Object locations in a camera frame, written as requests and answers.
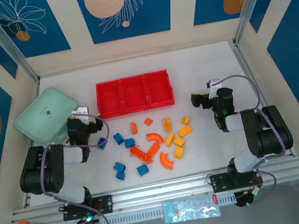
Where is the orange angled technic beam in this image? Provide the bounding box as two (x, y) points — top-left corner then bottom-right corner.
(129, 141), (163, 166)

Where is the orange curved lego piece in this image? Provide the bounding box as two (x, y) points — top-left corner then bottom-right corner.
(159, 150), (176, 172)
(145, 131), (165, 147)

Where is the mint green zip pouch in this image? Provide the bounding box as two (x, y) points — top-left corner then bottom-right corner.
(9, 82), (88, 151)

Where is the printed foil packet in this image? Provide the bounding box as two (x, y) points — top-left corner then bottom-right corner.
(161, 192), (222, 224)

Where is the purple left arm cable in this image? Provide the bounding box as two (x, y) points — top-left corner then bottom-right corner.
(29, 109), (126, 224)

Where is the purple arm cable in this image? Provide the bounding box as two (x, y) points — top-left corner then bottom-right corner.
(212, 68), (295, 208)
(29, 109), (126, 224)

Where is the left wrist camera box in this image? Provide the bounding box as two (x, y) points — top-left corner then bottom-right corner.
(70, 105), (91, 119)

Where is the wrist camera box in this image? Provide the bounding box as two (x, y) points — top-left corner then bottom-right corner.
(207, 77), (224, 98)
(70, 105), (91, 119)

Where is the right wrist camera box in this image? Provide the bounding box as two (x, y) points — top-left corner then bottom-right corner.
(207, 77), (224, 98)

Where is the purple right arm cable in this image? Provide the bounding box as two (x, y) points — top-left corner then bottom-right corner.
(212, 68), (295, 208)

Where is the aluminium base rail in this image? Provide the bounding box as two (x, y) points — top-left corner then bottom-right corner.
(8, 154), (299, 224)

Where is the grey slotted cable duct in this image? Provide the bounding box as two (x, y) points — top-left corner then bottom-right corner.
(39, 191), (238, 224)

